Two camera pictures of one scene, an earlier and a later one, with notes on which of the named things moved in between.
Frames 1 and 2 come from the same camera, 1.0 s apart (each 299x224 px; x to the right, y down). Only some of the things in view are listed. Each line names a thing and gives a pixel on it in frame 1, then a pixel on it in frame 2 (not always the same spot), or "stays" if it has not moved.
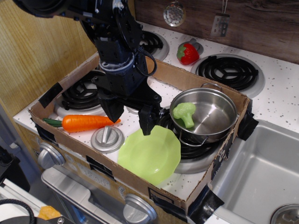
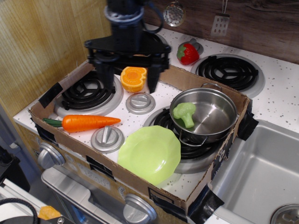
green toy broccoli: x=185 y=111 stays
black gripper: x=124 y=77 → x=128 y=44
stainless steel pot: x=215 y=115 stays
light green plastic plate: x=154 y=157 stays
